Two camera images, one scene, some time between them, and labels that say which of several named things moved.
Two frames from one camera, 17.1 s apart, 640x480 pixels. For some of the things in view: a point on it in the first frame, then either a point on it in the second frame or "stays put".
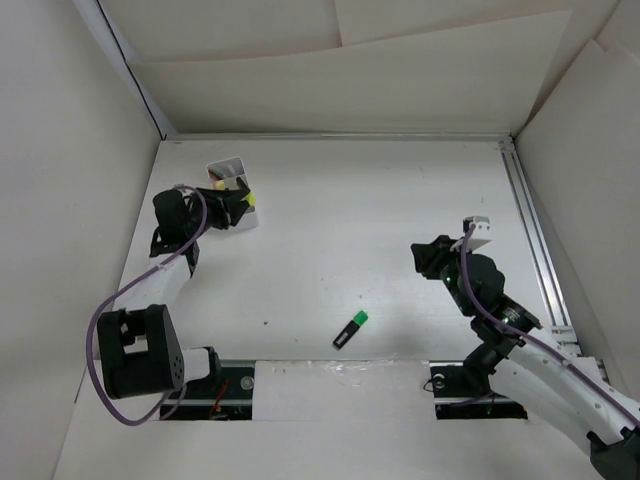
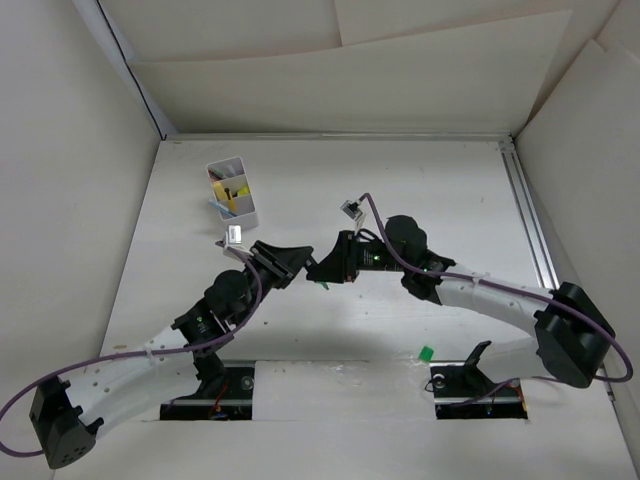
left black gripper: x=224 y=207 → x=285 y=260
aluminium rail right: x=561 y=328 stays put
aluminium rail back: x=333 y=138 stays put
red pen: x=210 y=171 stays put
